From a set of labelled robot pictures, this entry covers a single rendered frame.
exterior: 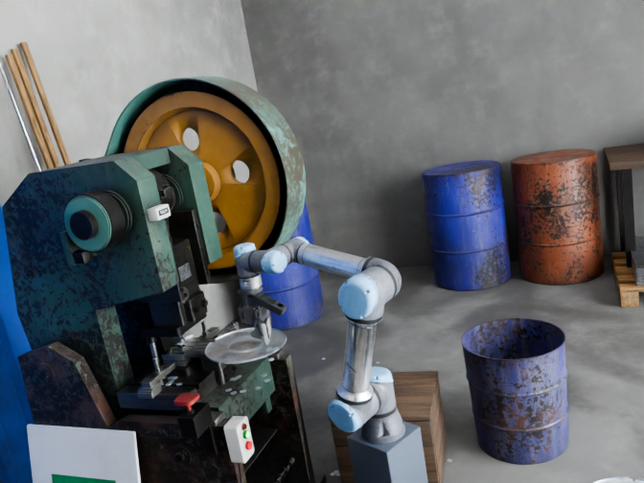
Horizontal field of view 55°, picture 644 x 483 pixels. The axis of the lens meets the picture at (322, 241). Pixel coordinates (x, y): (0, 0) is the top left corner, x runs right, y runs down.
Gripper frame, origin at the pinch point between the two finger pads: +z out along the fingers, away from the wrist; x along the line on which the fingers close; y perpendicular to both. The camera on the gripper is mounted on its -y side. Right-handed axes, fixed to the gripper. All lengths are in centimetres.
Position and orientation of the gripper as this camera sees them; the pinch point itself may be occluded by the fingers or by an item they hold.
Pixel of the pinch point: (268, 341)
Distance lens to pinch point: 219.1
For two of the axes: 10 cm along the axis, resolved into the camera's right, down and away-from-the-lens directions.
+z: 1.7, 9.6, 2.3
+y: -9.2, 0.7, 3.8
